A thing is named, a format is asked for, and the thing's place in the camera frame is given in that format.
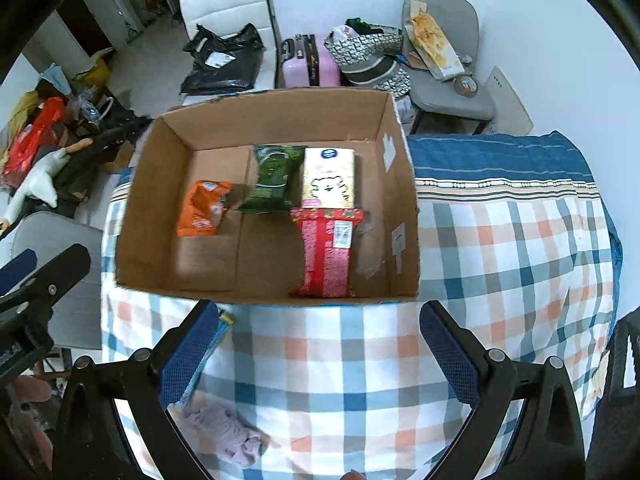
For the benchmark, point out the yellow white tissue pack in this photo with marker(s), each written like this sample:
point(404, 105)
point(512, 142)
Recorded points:
point(328, 178)

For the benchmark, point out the dark green tissue pack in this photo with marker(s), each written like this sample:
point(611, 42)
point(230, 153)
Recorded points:
point(277, 169)

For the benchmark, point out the white goose plush toy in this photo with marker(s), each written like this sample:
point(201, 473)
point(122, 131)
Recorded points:
point(38, 183)

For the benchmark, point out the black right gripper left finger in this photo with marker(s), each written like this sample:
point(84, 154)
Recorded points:
point(90, 441)

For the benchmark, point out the tape roll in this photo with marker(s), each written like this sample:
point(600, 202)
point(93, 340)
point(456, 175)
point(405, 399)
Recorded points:
point(466, 85)

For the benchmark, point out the black plastic bag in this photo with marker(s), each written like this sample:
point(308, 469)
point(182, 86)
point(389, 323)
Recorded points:
point(223, 65)

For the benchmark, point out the orange tissue pack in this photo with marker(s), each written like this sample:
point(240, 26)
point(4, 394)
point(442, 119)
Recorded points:
point(203, 208)

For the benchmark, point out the grey chair at left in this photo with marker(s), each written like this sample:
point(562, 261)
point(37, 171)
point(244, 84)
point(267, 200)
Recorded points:
point(76, 318)

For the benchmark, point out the brown cardboard box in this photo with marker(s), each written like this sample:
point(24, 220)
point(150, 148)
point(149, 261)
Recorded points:
point(258, 258)

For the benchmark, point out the pink suitcase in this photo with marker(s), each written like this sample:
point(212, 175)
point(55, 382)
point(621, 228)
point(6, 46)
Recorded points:
point(305, 62)

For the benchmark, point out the black white patterned bag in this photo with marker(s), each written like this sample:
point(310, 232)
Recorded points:
point(367, 55)

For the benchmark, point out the plaid blue orange tablecloth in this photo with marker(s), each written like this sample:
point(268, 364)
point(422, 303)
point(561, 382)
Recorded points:
point(338, 388)

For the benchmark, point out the red tissue pack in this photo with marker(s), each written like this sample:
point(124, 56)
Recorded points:
point(327, 236)

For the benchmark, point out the red plastic bag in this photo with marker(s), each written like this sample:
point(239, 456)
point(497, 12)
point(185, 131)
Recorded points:
point(26, 144)

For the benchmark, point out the grey fabric chair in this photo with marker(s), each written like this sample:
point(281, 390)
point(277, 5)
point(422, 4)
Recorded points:
point(459, 22)

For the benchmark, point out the white padded chair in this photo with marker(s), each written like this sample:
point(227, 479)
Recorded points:
point(226, 18)

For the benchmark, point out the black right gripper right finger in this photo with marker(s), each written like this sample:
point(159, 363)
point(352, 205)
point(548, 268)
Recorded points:
point(547, 442)

